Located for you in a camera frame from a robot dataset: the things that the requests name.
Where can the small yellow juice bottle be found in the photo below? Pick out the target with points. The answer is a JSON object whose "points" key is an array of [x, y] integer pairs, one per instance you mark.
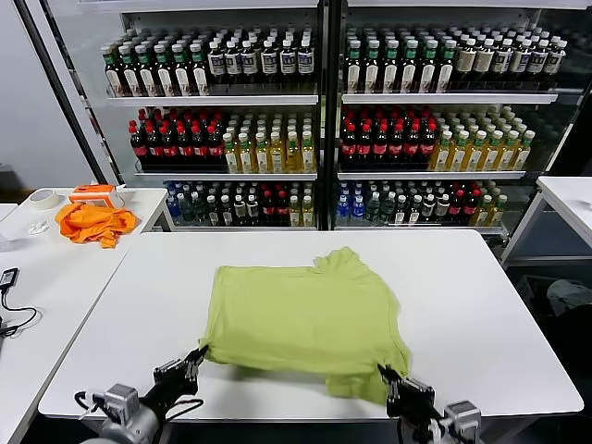
{"points": [[498, 213], [294, 213], [484, 213], [307, 213]]}

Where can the large white work table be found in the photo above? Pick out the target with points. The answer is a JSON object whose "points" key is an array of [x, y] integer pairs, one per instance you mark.
{"points": [[277, 250]]}

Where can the crumpled orange cloth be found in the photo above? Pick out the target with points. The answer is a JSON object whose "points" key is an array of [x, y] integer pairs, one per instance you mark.
{"points": [[92, 224]]}

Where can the black vertical shelf post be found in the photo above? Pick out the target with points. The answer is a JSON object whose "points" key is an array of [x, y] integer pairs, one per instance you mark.
{"points": [[330, 115]]}

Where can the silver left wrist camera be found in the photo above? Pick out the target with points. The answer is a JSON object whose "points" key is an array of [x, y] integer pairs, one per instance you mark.
{"points": [[121, 400]]}

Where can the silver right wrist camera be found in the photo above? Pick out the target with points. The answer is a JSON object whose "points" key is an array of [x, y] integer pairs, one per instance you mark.
{"points": [[462, 416]]}

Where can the black power adapter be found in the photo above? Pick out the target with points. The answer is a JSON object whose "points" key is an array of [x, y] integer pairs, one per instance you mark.
{"points": [[9, 277]]}

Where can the light green t-shirt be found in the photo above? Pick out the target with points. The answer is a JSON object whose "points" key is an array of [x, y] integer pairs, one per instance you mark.
{"points": [[300, 314]]}

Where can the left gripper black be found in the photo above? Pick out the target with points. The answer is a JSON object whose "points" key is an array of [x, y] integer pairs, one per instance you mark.
{"points": [[176, 379]]}

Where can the long white side table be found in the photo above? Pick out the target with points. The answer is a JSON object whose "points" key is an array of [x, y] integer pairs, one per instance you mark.
{"points": [[55, 277]]}

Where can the small blue water bottle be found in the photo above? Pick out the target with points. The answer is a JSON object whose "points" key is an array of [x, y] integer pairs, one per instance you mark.
{"points": [[343, 209], [172, 208], [357, 209]]}

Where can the white cap blue label bottle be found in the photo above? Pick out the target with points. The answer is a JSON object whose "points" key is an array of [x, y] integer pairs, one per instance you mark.
{"points": [[554, 62], [537, 61], [520, 60], [501, 60], [304, 61], [287, 61], [250, 62], [215, 62], [232, 62], [268, 61]]}

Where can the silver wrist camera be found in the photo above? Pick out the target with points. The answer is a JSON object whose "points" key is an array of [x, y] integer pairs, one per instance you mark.
{"points": [[462, 416], [121, 400]]}

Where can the orange and white box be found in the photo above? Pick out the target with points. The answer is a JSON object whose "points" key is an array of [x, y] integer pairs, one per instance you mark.
{"points": [[92, 199]]}

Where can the black slanted frame post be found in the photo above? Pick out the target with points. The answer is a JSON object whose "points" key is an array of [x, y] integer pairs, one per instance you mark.
{"points": [[66, 92]]}

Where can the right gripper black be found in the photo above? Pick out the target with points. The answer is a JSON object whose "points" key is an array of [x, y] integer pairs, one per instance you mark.
{"points": [[411, 398]]}

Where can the beige masking tape roll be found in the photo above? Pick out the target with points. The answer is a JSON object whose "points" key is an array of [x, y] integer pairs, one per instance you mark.
{"points": [[44, 196]]}

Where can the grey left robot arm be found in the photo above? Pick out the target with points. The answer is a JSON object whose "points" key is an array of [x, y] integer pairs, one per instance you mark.
{"points": [[125, 430]]}

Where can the white drink display shelf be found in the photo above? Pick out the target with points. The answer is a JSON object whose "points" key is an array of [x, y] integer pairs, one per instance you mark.
{"points": [[208, 100], [439, 98]]}

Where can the small dark drink bottle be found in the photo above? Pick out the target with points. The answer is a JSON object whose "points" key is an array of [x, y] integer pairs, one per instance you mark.
{"points": [[400, 212], [239, 212], [415, 212], [252, 212], [211, 213], [225, 213], [428, 209], [442, 209]]}

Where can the small white crumpled object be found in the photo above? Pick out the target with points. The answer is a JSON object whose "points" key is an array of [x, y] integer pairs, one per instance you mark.
{"points": [[38, 226]]}

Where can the green tinted water bottle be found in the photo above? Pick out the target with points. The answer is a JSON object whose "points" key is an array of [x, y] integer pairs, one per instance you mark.
{"points": [[373, 209], [387, 209]]}

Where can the small red cap cola bottle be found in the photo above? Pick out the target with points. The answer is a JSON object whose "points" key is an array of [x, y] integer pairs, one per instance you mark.
{"points": [[282, 208], [471, 208], [268, 208], [457, 208]]}

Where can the white cap beige label bottle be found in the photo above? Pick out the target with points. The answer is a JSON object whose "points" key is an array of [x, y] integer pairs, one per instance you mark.
{"points": [[466, 60], [484, 60]]}

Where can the grey bundled cloth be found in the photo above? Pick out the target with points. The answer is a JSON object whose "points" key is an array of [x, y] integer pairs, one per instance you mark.
{"points": [[569, 296]]}

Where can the green cap dark tea bottle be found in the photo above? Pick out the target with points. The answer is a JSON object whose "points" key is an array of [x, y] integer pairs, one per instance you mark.
{"points": [[182, 76], [131, 76], [372, 69], [148, 76], [353, 69], [409, 69], [165, 76], [445, 69], [390, 69], [114, 76], [427, 69], [200, 76]]}

